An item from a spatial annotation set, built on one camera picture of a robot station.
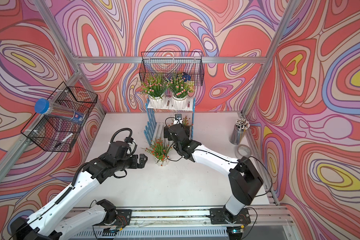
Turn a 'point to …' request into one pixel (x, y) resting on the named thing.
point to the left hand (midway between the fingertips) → (141, 158)
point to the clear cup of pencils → (242, 125)
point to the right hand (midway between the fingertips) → (174, 129)
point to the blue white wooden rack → (154, 130)
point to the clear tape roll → (242, 150)
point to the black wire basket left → (59, 129)
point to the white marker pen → (63, 140)
